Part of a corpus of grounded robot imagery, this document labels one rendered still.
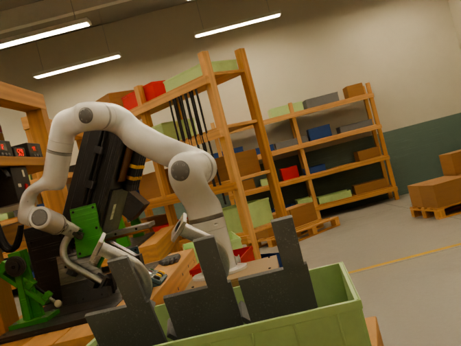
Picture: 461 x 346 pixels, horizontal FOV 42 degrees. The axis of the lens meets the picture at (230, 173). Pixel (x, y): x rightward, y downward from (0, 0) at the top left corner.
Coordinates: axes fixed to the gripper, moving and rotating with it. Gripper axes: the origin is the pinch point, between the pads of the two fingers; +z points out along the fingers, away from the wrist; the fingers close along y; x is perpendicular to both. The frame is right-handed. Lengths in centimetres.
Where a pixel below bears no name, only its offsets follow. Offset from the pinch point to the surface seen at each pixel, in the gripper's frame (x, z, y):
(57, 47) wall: -214, 776, 557
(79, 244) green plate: 3.3, 2.9, -4.8
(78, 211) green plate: -7.8, 2.8, 3.4
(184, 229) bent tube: -21, -112, -68
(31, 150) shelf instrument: -19, 15, 44
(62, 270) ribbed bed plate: 16.3, 5.0, -4.1
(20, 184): -4.7, -6.4, 27.5
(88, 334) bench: 20, -49, -44
